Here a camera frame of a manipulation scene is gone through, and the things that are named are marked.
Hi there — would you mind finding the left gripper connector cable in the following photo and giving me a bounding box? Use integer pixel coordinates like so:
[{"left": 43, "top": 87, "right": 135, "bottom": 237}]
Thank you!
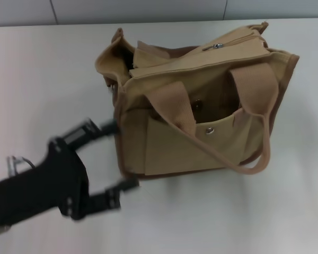
[{"left": 5, "top": 155, "right": 37, "bottom": 177}]

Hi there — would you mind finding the khaki canvas food bag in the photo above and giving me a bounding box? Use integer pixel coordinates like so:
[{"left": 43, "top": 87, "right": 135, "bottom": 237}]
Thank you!
[{"left": 94, "top": 20, "right": 300, "bottom": 184}]

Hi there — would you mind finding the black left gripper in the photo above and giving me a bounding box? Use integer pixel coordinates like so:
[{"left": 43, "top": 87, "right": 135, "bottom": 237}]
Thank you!
[{"left": 0, "top": 117, "right": 140, "bottom": 228}]

